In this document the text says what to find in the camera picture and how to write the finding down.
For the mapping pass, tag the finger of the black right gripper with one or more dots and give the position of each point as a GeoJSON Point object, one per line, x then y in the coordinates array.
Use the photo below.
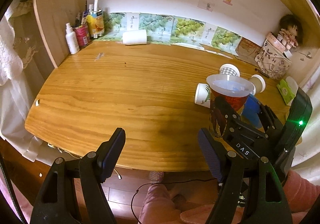
{"type": "Point", "coordinates": [265, 202]}

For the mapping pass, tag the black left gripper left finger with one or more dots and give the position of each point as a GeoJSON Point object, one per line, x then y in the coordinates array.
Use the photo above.
{"type": "Point", "coordinates": [56, 201]}

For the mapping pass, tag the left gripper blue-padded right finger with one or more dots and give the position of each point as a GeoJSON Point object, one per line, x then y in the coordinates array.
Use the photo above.
{"type": "Point", "coordinates": [225, 111]}

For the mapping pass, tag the dark red printed plastic cup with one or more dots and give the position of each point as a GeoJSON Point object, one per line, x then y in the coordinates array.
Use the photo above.
{"type": "Point", "coordinates": [226, 91]}

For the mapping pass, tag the blue plastic cup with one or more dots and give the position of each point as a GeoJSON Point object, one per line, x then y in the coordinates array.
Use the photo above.
{"type": "Point", "coordinates": [251, 111]}

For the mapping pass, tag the white panda paper cup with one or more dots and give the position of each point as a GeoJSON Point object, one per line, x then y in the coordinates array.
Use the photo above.
{"type": "Point", "coordinates": [202, 95]}

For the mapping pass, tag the grey checkered paper cup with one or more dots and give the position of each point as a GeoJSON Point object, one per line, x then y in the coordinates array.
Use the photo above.
{"type": "Point", "coordinates": [229, 69]}

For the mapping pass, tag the brown white-rimmed paper cup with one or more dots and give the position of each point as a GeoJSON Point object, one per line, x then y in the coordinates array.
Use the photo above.
{"type": "Point", "coordinates": [258, 83]}

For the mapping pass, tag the black pen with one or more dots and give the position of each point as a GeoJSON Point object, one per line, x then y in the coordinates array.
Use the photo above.
{"type": "Point", "coordinates": [262, 73]}

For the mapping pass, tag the green tissue pack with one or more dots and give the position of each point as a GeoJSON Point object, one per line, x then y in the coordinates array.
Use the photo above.
{"type": "Point", "coordinates": [288, 88]}

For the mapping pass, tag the patterned fabric pouch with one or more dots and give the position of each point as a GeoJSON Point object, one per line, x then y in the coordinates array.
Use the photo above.
{"type": "Point", "coordinates": [272, 62]}

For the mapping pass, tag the pink round box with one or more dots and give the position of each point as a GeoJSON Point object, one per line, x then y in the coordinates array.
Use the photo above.
{"type": "Point", "coordinates": [271, 38]}

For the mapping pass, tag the white lace cloth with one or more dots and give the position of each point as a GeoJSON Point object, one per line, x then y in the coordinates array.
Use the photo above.
{"type": "Point", "coordinates": [15, 92]}

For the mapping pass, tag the brown-haired rag doll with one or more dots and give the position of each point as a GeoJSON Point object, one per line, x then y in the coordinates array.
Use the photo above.
{"type": "Point", "coordinates": [291, 32]}

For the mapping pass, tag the grape pattern paper strip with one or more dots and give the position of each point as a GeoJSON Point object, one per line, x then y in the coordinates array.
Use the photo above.
{"type": "Point", "coordinates": [167, 29]}

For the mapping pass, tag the white paper roll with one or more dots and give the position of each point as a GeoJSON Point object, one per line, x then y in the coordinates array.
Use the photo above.
{"type": "Point", "coordinates": [136, 37]}

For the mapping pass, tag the white spray bottle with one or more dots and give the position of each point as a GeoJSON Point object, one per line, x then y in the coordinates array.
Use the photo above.
{"type": "Point", "coordinates": [71, 39]}

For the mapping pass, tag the red pen holder can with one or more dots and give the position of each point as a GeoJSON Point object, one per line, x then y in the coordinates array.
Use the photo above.
{"type": "Point", "coordinates": [82, 35]}

